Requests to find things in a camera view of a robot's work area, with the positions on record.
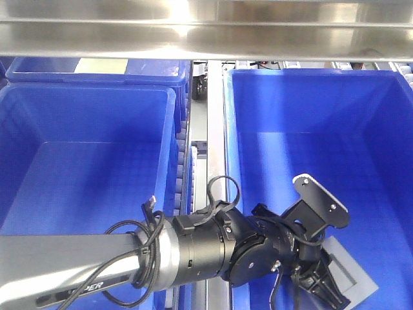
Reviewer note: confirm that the stainless steel rack frame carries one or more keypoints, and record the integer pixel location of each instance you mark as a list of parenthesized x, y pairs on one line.
[(219, 30)]

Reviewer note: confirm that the empty blue target bin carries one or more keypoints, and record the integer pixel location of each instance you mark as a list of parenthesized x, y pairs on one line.
[(351, 131)]

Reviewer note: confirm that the empty blue bin left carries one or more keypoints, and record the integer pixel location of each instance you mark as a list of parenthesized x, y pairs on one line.
[(80, 159)]

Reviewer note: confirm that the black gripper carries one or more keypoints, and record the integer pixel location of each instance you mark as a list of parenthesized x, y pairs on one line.
[(263, 240)]

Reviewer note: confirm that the gray robot arm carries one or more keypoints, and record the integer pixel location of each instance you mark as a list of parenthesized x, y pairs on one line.
[(40, 271)]

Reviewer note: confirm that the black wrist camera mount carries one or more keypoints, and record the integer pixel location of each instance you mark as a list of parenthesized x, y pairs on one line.
[(316, 207)]

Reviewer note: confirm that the gray square foam base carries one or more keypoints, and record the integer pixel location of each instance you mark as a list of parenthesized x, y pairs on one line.
[(352, 280)]

